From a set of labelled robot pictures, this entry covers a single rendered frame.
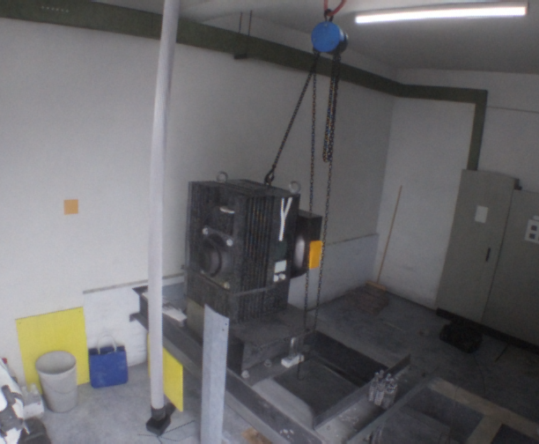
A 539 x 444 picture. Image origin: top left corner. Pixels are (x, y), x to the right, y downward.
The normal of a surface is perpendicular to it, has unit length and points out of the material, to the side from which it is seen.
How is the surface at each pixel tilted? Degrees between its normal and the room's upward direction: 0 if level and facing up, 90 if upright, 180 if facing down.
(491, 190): 90
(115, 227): 90
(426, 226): 90
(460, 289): 90
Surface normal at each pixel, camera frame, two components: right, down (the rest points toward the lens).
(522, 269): -0.73, 0.08
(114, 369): 0.55, 0.25
